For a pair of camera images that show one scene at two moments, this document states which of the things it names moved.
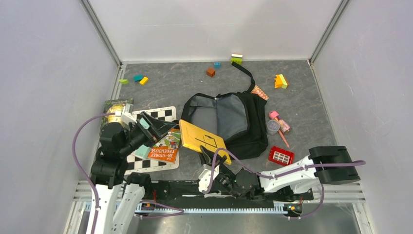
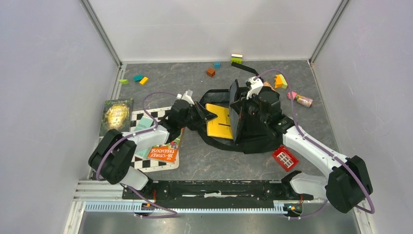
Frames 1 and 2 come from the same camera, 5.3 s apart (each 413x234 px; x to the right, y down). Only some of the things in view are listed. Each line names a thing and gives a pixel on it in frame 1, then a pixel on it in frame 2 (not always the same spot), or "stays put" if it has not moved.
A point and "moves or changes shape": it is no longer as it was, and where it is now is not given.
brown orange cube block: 210,72 stays put
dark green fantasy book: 112,106 stays put
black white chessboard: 136,165 stays put
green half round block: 123,81 stays put
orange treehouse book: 166,149 stays put
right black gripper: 208,155 -> 240,105
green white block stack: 237,58 stays put
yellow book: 193,137 -> 219,126
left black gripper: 152,134 -> 204,115
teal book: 144,151 stays put
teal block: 138,77 stays put
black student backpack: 241,116 moves or changes shape
